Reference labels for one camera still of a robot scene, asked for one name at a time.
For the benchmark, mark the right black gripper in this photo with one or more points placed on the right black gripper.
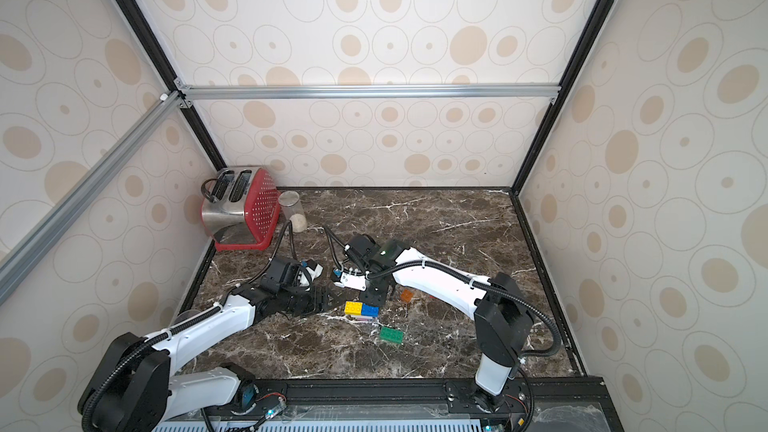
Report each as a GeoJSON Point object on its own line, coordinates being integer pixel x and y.
{"type": "Point", "coordinates": [377, 282]}

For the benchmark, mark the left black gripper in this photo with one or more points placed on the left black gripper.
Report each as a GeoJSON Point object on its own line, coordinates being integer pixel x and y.
{"type": "Point", "coordinates": [318, 305]}

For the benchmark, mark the dark blue lego brick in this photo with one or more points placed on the dark blue lego brick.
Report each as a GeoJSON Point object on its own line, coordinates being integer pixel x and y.
{"type": "Point", "coordinates": [369, 311]}

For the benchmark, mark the yellow lego brick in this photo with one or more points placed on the yellow lego brick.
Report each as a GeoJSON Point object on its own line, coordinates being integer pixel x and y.
{"type": "Point", "coordinates": [353, 308]}

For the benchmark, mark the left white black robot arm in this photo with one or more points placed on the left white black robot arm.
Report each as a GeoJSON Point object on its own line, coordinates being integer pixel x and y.
{"type": "Point", "coordinates": [137, 385]}

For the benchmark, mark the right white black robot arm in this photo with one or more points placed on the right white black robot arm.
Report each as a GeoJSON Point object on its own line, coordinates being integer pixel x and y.
{"type": "Point", "coordinates": [508, 327]}

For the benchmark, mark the orange lego brick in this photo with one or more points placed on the orange lego brick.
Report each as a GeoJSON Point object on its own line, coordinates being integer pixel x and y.
{"type": "Point", "coordinates": [406, 295]}

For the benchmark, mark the green lego brick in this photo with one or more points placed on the green lego brick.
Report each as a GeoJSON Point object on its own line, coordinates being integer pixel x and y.
{"type": "Point", "coordinates": [391, 335]}

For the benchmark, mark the clear glass with powder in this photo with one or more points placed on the clear glass with powder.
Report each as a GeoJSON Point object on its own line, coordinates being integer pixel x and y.
{"type": "Point", "coordinates": [293, 210]}

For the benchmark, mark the red silver toaster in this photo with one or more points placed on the red silver toaster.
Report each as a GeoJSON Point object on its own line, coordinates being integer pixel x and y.
{"type": "Point", "coordinates": [240, 208]}

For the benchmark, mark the clear plastic cup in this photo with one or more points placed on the clear plastic cup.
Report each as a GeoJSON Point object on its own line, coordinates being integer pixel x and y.
{"type": "Point", "coordinates": [185, 315]}

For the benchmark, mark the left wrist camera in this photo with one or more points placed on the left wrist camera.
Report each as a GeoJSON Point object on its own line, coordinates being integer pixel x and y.
{"type": "Point", "coordinates": [313, 268]}

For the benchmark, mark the horizontal aluminium back rail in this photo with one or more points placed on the horizontal aluminium back rail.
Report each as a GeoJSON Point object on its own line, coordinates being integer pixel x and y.
{"type": "Point", "coordinates": [359, 92]}

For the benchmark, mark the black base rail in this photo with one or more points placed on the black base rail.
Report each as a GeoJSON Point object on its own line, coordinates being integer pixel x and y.
{"type": "Point", "coordinates": [448, 404]}

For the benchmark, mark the left aluminium side rail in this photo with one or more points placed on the left aluminium side rail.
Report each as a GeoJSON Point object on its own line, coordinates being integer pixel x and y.
{"type": "Point", "coordinates": [35, 245]}

